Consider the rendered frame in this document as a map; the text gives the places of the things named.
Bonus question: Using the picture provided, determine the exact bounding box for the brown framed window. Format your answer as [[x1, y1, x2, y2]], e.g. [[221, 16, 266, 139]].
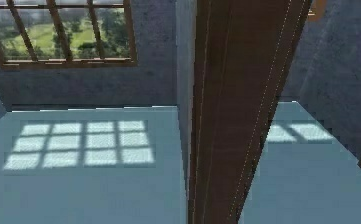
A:
[[0, 0, 138, 71]]

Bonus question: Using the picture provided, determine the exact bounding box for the dark brown wooden door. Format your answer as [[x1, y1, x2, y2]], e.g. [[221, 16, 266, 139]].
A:
[[187, 0, 313, 224]]

